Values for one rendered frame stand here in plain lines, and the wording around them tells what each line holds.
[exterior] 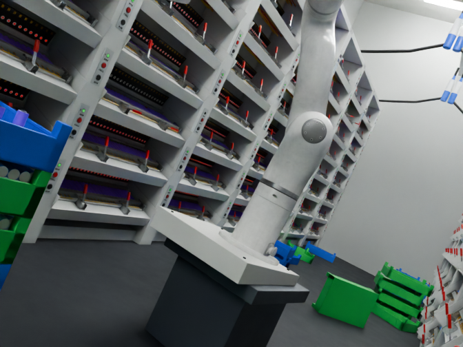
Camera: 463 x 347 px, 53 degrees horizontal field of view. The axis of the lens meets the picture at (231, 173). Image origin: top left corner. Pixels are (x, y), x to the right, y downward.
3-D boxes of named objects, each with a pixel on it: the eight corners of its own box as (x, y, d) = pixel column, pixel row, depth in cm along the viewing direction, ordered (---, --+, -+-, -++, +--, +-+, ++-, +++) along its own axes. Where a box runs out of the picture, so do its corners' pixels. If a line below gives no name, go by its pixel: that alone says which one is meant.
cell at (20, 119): (16, 150, 76) (32, 113, 76) (5, 146, 74) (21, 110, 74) (11, 146, 77) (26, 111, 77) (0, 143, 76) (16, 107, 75)
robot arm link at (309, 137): (294, 200, 138) (331, 129, 138) (303, 202, 119) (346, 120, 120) (258, 181, 138) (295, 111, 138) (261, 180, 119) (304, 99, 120)
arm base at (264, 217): (287, 268, 134) (317, 212, 135) (260, 261, 118) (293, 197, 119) (238, 238, 145) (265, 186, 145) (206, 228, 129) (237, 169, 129)
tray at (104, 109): (179, 148, 210) (193, 132, 208) (89, 113, 155) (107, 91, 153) (153, 121, 218) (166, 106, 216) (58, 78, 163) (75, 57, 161)
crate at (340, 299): (363, 328, 246) (355, 321, 254) (379, 294, 246) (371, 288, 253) (317, 312, 236) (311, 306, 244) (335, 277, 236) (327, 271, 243)
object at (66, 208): (144, 226, 211) (163, 203, 209) (43, 217, 156) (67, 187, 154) (119, 195, 219) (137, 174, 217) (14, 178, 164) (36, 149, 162)
